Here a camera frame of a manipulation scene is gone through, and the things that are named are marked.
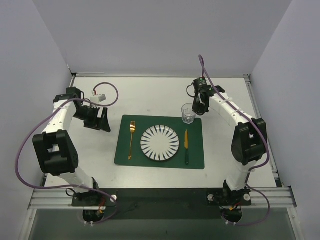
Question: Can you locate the aluminium front rail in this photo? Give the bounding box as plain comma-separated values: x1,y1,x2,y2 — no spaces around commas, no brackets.
29,187,297,210

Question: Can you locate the gold knife green handle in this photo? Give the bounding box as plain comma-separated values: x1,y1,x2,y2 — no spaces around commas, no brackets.
184,130,190,165

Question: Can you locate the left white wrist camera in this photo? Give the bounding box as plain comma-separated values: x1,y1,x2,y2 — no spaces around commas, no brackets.
89,90,107,104

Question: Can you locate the gold fork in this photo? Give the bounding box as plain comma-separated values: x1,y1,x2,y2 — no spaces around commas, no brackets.
128,120,136,160

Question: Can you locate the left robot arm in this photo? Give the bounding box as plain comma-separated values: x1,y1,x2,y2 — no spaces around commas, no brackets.
32,87,111,206

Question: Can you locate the clear drinking glass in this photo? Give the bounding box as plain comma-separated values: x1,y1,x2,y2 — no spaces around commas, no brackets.
181,103,196,125

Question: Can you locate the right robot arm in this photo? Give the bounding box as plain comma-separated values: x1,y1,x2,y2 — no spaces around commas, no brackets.
191,77,268,204

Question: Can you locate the dark green placemat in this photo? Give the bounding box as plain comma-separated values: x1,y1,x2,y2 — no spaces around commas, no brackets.
114,115,205,170

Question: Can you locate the white blue striped plate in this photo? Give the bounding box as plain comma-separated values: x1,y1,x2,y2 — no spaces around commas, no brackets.
140,125,180,162

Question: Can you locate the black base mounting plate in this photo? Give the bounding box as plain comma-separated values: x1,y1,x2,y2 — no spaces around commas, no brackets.
71,188,252,223

